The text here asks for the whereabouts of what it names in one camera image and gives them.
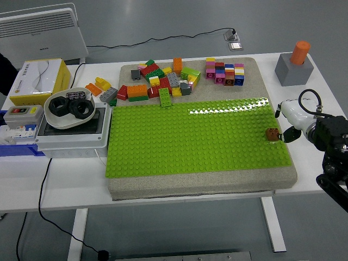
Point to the dark grey sloped brick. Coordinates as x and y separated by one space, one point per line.
185 88

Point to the flat orange toy brick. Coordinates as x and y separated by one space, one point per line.
93 89

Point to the long green toy brick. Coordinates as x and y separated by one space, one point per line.
155 74

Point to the tall orange toy brick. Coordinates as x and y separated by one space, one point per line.
177 65

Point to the light grey toy brick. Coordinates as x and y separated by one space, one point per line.
108 95

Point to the metal floor socket with plug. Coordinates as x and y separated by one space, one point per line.
231 34

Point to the white electrical distribution box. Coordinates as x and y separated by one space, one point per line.
70 141

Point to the white and blue circuit breaker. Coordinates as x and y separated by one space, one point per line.
21 133

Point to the lime green toy brick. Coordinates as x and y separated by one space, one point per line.
189 73

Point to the grey block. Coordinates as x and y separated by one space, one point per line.
293 74

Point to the pink white blue brick stack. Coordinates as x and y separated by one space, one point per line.
239 79

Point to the closed metal floor socket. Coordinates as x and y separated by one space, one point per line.
235 46

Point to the small dark green brick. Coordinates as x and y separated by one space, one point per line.
112 102

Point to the grey push-button switch box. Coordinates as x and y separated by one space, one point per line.
24 117

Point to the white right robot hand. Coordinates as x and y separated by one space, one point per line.
295 114

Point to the white panel heater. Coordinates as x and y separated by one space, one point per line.
40 40

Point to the orange cylinder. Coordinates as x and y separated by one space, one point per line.
299 53

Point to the flat dark green brick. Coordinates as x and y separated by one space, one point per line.
138 98

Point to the blue orange brown brick stack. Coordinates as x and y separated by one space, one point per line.
229 79

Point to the yellow and white brick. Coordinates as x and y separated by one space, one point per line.
154 81

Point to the green studded baseplate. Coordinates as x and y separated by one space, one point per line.
190 141

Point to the pink and yellow brick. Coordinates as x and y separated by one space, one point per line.
142 66

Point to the small purple black part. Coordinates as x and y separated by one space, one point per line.
75 95

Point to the brown toy brick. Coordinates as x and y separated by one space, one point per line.
272 135

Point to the large black nut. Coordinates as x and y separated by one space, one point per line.
74 111
54 108

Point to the long orange toy brick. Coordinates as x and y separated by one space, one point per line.
137 90

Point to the pink toy brick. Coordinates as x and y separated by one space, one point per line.
193 84

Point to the large red toy brick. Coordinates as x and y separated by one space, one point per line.
149 69

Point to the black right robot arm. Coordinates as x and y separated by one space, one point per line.
334 130

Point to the blue plastic bin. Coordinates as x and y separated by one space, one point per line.
16 150

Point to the red blue pink brick stack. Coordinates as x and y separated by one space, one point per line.
219 77

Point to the grey-brown foam mat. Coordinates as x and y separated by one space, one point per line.
190 186

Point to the yellow and white tissue box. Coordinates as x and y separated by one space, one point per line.
35 79

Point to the white table leg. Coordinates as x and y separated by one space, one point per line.
77 233
273 225

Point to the grey studded toy brick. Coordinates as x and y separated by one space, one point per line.
173 79

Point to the dark grey toy brick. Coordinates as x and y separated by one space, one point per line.
135 74

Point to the white bowl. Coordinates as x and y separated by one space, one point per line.
62 123

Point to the yellow stepped toy brick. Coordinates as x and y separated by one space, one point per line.
102 83

